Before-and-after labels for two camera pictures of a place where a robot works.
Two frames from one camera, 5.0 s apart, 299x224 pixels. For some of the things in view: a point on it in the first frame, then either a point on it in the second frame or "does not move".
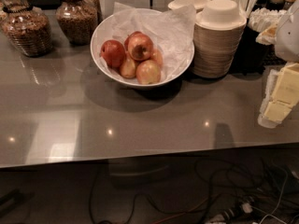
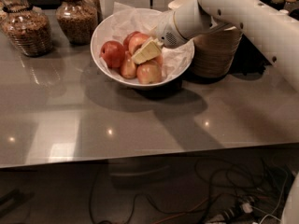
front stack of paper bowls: (217, 37) does not move
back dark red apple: (126, 40) does not move
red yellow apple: (138, 45) does not move
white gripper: (289, 37) → (165, 29)
